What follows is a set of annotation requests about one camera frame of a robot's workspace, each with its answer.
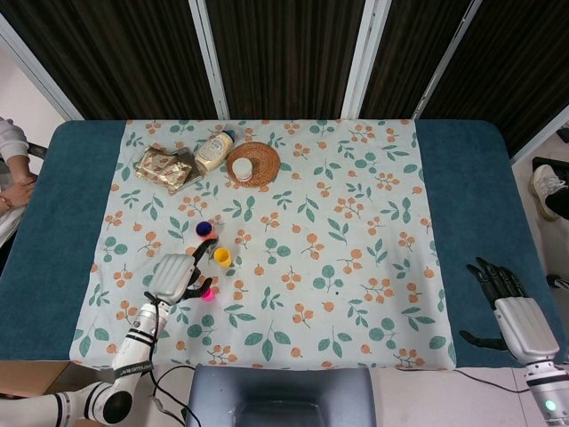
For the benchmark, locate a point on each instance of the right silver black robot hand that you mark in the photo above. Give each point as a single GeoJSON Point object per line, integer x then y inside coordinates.
{"type": "Point", "coordinates": [526, 324]}

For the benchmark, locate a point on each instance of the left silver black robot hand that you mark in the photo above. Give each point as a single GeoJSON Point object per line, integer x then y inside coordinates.
{"type": "Point", "coordinates": [173, 276]}

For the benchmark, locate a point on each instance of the pink plastic cup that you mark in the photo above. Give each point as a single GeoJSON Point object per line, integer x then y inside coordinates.
{"type": "Point", "coordinates": [207, 295]}

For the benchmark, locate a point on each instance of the yellow plastic cup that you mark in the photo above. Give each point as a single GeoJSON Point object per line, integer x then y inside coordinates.
{"type": "Point", "coordinates": [222, 256]}

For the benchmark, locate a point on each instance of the dark blue plastic cup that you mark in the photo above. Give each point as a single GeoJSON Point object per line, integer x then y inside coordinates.
{"type": "Point", "coordinates": [203, 228]}

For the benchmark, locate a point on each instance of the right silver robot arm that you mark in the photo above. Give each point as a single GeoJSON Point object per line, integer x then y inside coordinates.
{"type": "Point", "coordinates": [544, 391]}

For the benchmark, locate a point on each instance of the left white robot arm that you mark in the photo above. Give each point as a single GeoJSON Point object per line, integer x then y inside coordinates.
{"type": "Point", "coordinates": [133, 347]}

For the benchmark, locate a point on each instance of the small dark grey object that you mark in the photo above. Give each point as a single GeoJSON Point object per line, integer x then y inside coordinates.
{"type": "Point", "coordinates": [558, 282]}

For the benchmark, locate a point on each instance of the dark grey flat case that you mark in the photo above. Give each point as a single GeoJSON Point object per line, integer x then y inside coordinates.
{"type": "Point", "coordinates": [195, 178]}

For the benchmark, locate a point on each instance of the gold snack packet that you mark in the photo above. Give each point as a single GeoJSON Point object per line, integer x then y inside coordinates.
{"type": "Point", "coordinates": [162, 166]}

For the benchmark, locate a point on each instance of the white small cup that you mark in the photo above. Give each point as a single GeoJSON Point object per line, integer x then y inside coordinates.
{"type": "Point", "coordinates": [242, 169]}

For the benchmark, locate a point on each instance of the cream squeeze bottle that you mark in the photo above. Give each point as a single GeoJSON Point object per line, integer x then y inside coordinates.
{"type": "Point", "coordinates": [213, 149]}

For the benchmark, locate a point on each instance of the white sneaker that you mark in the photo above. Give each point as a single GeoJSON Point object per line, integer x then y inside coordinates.
{"type": "Point", "coordinates": [546, 189]}

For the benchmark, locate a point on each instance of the floral fruit print tablecloth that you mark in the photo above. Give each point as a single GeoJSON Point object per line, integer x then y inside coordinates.
{"type": "Point", "coordinates": [311, 267]}

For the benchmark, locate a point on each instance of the teal blue table cover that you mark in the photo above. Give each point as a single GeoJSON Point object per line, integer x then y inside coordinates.
{"type": "Point", "coordinates": [467, 200]}

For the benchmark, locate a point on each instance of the round woven rattan mat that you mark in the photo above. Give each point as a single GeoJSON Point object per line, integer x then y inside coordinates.
{"type": "Point", "coordinates": [264, 162]}

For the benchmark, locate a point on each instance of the brown cardboard box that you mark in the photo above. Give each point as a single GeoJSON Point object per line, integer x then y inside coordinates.
{"type": "Point", "coordinates": [31, 376]}

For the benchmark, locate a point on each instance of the black chair armrest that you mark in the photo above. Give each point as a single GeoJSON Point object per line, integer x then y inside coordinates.
{"type": "Point", "coordinates": [37, 150]}

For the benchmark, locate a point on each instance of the bystander in white clothes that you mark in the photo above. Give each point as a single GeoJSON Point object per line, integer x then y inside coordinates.
{"type": "Point", "coordinates": [11, 138]}

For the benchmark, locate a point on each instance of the dark folding screen white frames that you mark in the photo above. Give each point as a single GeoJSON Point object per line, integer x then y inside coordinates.
{"type": "Point", "coordinates": [289, 53]}

